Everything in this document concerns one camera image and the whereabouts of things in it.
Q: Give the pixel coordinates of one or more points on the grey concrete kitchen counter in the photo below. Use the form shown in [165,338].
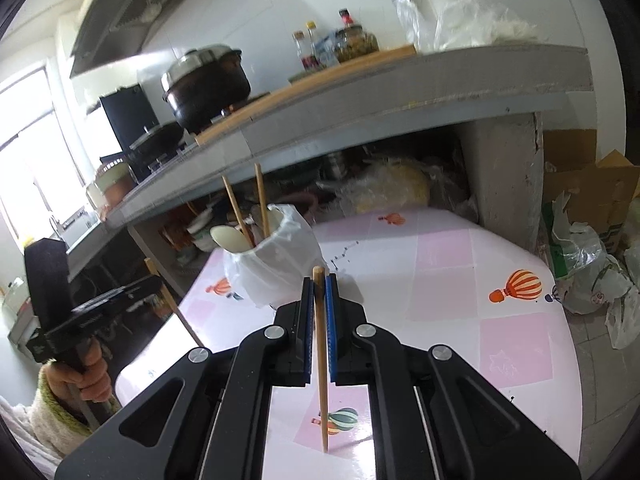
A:
[400,90]

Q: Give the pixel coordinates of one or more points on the large black cooking pot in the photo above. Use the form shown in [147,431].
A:
[210,97]

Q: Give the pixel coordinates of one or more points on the glass pickle jar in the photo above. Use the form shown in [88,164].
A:
[357,44]

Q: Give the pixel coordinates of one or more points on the black box appliance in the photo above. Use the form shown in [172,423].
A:
[127,115]

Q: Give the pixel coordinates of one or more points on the cream enamel basin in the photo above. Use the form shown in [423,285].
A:
[112,175]

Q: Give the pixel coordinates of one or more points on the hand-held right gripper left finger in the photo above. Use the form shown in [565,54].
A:
[309,330]

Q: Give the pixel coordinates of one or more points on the window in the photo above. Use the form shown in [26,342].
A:
[35,160]

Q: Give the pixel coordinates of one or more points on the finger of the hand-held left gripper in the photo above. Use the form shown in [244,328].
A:
[135,290]
[132,305]

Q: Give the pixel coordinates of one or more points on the person's left hand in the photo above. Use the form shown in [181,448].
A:
[95,375]

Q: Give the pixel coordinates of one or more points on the crumpled white plastic bag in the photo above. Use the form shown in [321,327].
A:
[585,270]

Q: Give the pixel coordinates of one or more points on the clear bottle gold cap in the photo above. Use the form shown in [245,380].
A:
[300,50]

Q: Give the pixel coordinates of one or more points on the black wok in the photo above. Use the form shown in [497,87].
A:
[157,135]

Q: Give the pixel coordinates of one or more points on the wooden cutting board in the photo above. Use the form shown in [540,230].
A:
[300,92]

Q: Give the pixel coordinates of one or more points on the person's left forearm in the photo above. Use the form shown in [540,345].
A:
[30,425]

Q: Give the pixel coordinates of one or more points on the stack of ceramic bowls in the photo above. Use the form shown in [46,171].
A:
[202,235]

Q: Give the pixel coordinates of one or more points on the pink plastic basin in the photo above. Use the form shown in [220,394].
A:
[300,202]

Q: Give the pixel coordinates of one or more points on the dark bottle red cap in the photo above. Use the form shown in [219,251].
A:
[346,19]

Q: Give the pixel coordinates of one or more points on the white cup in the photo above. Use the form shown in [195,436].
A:
[94,197]

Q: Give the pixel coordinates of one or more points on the light wooden chopstick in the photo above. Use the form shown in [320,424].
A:
[321,360]
[261,195]
[235,210]
[175,310]

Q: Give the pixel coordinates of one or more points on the range hood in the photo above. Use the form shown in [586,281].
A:
[135,5]

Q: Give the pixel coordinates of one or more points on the clear bottle yellow cap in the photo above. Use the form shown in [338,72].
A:
[313,42]

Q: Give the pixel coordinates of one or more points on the gas stove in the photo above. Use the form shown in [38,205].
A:
[165,157]

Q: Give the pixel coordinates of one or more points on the cardboard box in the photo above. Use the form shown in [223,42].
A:
[585,180]

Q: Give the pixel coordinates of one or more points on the steel pot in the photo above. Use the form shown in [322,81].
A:
[335,166]

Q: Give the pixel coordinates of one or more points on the faucet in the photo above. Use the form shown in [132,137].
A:
[56,227]

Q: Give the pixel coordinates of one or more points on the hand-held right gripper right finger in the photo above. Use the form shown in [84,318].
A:
[331,330]

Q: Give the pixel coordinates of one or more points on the clear plastic bag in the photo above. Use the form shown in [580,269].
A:
[470,25]

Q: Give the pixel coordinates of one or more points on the steel pot lid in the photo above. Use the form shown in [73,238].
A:
[197,65]

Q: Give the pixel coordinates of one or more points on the yellow-filled plastic bag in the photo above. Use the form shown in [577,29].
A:
[390,187]

